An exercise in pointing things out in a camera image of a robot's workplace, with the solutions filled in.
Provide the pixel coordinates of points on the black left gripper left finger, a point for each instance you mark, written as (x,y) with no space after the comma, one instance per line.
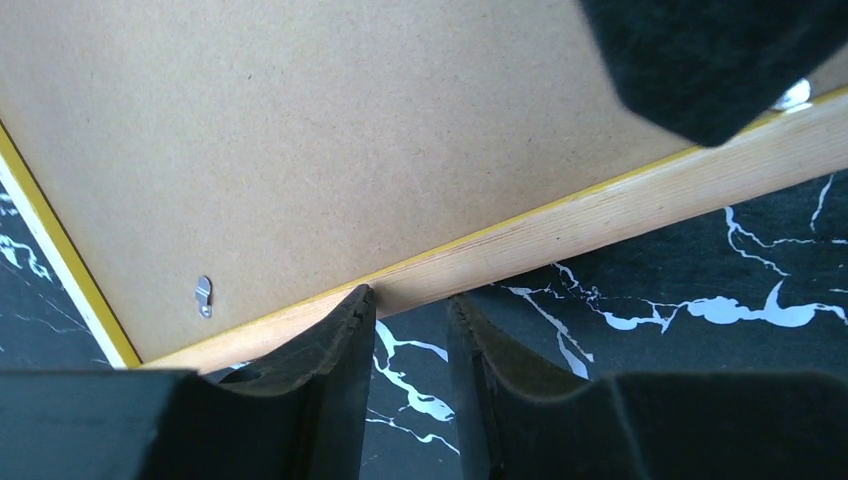
(296,413)

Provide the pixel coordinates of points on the silver frame turn clip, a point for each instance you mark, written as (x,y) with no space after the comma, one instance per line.
(203,296)

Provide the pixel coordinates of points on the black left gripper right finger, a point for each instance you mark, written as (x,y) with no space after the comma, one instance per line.
(520,416)

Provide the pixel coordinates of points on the yellow wooden picture frame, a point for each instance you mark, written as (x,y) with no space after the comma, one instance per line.
(774,153)

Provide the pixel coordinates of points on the brown cardboard backing board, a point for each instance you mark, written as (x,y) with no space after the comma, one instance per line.
(286,148)

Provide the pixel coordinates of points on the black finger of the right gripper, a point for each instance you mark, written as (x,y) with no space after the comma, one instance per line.
(704,70)

